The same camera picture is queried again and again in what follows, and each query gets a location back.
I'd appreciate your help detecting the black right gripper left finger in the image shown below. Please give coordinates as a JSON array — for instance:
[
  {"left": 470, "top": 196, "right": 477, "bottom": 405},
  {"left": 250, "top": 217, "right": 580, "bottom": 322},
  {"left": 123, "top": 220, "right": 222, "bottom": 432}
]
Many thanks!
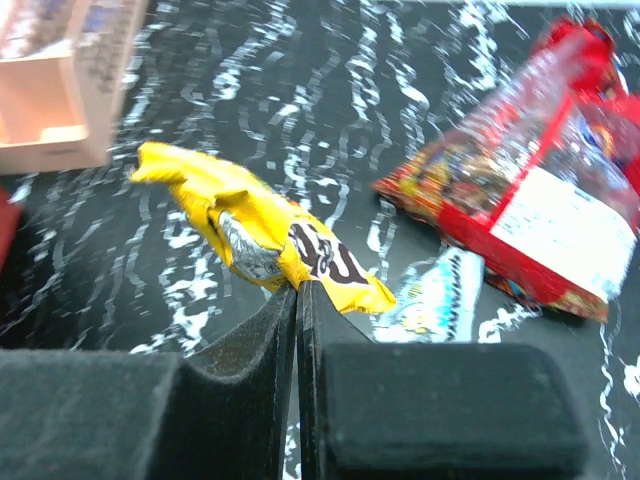
[{"left": 1, "top": 286, "right": 296, "bottom": 479}]

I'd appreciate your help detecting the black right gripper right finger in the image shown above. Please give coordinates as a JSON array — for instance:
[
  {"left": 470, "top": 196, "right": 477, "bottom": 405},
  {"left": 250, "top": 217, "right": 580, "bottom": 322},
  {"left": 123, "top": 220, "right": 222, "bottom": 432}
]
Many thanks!
[{"left": 297, "top": 281, "right": 589, "bottom": 479}]

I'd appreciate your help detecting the silver Himalaya snack packet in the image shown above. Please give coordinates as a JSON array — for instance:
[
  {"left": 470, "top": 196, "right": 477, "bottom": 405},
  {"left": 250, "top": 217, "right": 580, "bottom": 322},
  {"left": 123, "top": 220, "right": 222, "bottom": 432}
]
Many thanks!
[{"left": 373, "top": 247, "right": 484, "bottom": 343}]

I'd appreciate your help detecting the yellow M&M's packet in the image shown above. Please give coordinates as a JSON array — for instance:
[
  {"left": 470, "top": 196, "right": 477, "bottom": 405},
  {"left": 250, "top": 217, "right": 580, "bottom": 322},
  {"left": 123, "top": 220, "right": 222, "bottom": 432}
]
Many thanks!
[{"left": 130, "top": 142, "right": 396, "bottom": 314}]

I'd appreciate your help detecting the large red candy bag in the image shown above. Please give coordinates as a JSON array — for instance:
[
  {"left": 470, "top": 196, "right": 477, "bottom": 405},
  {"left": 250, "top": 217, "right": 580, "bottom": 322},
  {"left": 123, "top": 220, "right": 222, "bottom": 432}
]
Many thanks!
[{"left": 373, "top": 17, "right": 639, "bottom": 322}]

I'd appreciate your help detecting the red brown paper bag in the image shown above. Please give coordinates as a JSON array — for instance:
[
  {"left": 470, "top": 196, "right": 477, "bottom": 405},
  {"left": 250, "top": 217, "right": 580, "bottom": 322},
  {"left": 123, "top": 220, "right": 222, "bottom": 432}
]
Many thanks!
[{"left": 0, "top": 189, "right": 22, "bottom": 270}]

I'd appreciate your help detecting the peach plastic desk organizer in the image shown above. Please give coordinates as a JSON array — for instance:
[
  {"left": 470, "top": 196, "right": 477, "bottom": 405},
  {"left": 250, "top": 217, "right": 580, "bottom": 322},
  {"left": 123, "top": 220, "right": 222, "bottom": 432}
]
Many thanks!
[{"left": 1, "top": 1, "right": 148, "bottom": 175}]

